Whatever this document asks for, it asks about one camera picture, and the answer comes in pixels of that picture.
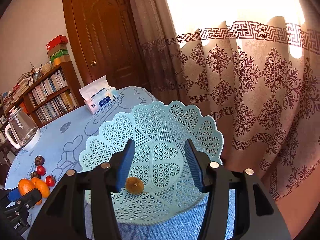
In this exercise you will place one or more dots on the dark water chestnut far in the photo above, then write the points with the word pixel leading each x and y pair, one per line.
pixel 39 160

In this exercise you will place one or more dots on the red cherry tomato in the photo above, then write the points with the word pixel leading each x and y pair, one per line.
pixel 41 171
pixel 50 181

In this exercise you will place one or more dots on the red box on shelf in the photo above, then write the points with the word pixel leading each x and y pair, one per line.
pixel 60 39

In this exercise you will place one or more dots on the tan longan fruit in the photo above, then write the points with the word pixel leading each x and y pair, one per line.
pixel 134 185

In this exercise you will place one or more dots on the dark water chestnut near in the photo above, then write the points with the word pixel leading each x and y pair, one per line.
pixel 35 175

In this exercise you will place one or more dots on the brown wooden door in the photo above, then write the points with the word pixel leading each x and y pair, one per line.
pixel 104 42

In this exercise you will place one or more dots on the blue patterned tablecloth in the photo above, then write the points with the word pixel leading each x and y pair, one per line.
pixel 61 143

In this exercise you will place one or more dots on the light blue lattice basket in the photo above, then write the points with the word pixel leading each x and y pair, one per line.
pixel 159 132

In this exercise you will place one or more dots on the wooden bookshelf with books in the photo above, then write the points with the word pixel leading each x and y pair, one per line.
pixel 53 95

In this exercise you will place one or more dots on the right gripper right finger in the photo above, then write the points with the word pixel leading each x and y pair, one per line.
pixel 256 214

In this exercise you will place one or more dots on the beige patterned curtain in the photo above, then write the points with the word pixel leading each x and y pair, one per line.
pixel 253 65

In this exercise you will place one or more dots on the glass kettle white handle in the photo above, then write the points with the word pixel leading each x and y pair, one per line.
pixel 21 131

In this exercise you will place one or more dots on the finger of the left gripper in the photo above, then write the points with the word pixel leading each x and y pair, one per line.
pixel 29 200
pixel 9 195

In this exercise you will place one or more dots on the green box on shelf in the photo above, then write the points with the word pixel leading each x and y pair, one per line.
pixel 58 54

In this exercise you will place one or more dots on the orange mandarin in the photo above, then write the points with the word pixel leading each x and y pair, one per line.
pixel 25 186
pixel 34 180
pixel 43 188

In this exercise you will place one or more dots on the white tissue box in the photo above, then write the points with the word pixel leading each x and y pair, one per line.
pixel 98 94

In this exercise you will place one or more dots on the dark water chestnut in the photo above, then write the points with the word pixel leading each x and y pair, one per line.
pixel 39 160
pixel 35 175

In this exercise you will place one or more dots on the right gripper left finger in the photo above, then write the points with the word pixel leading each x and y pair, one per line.
pixel 63 214

